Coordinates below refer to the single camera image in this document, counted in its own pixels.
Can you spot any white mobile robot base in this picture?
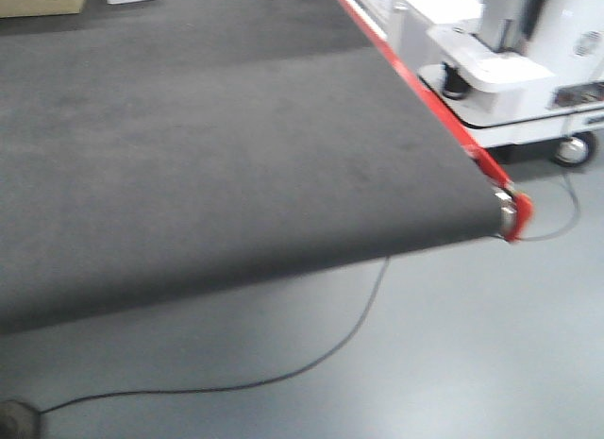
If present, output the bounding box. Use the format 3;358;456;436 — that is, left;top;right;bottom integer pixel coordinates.
356;0;603;167

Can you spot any black round floor object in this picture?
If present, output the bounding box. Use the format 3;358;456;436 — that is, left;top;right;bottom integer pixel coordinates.
1;400;42;439

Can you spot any large brown cardboard box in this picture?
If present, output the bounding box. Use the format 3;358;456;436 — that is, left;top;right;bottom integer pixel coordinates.
1;0;86;18

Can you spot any grey floor cable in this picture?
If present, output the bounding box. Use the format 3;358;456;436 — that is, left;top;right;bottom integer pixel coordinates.
40;167;582;416

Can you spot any red conveyor side rail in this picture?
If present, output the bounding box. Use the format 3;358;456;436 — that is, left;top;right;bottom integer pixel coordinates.
337;0;534;243

